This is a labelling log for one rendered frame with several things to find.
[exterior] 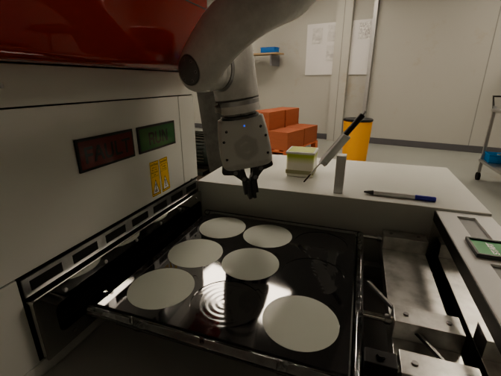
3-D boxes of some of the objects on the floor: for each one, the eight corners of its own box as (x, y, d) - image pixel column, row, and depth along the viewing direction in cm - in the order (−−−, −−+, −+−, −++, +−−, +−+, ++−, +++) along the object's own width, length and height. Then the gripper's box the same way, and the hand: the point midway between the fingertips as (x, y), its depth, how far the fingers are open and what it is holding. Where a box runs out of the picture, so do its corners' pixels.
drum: (342, 158, 508) (347, 116, 486) (370, 161, 488) (375, 118, 466) (335, 163, 473) (340, 118, 450) (364, 167, 453) (370, 121, 431)
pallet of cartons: (246, 154, 532) (246, 111, 509) (276, 142, 638) (278, 106, 614) (294, 160, 492) (296, 114, 468) (318, 146, 597) (321, 108, 573)
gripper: (271, 102, 64) (279, 184, 70) (199, 114, 62) (215, 197, 68) (281, 104, 57) (290, 195, 63) (201, 118, 55) (219, 210, 61)
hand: (250, 188), depth 65 cm, fingers closed
